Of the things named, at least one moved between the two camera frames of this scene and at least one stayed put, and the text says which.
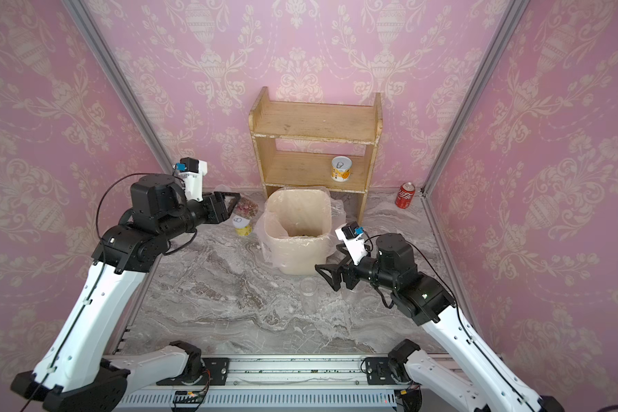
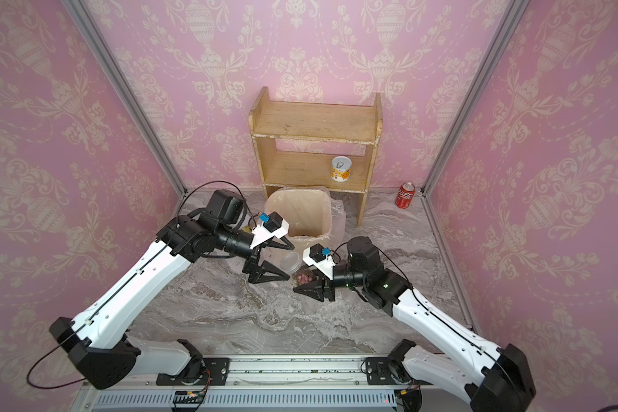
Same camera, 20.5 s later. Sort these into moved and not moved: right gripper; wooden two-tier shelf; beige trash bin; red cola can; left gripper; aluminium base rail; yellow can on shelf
Moved: left gripper; right gripper
Not moved: red cola can; wooden two-tier shelf; aluminium base rail; yellow can on shelf; beige trash bin
